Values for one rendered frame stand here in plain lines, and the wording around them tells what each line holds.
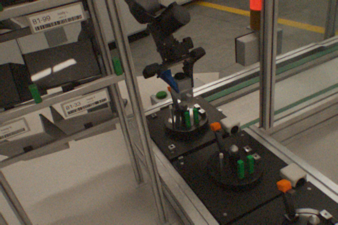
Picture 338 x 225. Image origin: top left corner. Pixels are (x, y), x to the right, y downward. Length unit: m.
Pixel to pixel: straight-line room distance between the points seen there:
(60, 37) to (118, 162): 3.02
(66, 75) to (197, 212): 0.43
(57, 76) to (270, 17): 0.50
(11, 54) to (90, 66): 3.30
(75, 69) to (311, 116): 0.75
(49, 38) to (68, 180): 2.98
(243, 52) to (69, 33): 3.32
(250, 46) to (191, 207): 0.43
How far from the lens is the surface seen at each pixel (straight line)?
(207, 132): 1.00
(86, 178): 1.11
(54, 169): 1.20
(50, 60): 0.67
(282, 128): 1.08
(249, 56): 0.90
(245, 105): 1.20
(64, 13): 0.57
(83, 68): 0.66
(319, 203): 0.82
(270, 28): 0.87
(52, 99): 0.62
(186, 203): 0.82
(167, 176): 0.89
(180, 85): 0.94
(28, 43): 3.96
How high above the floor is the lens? 1.58
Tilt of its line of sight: 33 degrees down
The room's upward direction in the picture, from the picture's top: 10 degrees counter-clockwise
